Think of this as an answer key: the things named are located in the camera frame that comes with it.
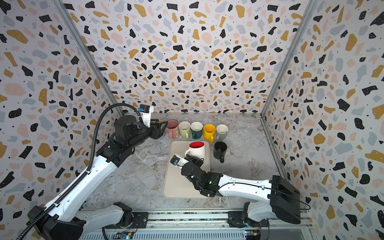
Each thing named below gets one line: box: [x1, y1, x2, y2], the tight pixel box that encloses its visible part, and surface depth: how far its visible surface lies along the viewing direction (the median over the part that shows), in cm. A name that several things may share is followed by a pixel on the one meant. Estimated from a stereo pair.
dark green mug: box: [190, 121, 204, 140], surface depth 103 cm
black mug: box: [213, 141, 228, 164], surface depth 95 cm
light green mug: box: [179, 121, 191, 138], surface depth 103 cm
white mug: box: [184, 141, 206, 159], surface depth 76 cm
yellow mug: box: [203, 124, 216, 144], surface depth 103 cm
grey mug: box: [216, 124, 229, 141], surface depth 103 cm
